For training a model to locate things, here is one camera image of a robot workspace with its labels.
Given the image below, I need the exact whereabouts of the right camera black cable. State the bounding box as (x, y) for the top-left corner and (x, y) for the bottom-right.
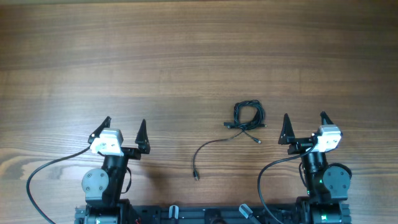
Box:
(257, 143), (318, 224)

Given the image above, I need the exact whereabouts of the camera black cable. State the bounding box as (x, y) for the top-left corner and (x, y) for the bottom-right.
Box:
(257, 143), (318, 224)
(25, 145), (91, 224)

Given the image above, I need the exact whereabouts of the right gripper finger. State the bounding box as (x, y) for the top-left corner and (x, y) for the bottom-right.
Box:
(320, 111), (333, 125)
(278, 113), (295, 145)

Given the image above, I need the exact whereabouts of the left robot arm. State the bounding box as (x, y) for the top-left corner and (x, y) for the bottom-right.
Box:
(74, 116), (150, 224)

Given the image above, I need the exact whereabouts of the left camera black cable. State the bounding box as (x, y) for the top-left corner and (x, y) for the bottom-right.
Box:
(25, 145), (91, 224)

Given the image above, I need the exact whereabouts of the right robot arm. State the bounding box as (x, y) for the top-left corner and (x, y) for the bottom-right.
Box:
(278, 111), (352, 224)

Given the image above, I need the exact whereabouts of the black usb cable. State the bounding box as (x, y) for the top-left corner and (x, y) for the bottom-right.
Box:
(192, 99), (267, 182)

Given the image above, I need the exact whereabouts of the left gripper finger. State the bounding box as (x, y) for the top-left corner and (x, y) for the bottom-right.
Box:
(135, 119), (150, 154)
(88, 116), (111, 144)

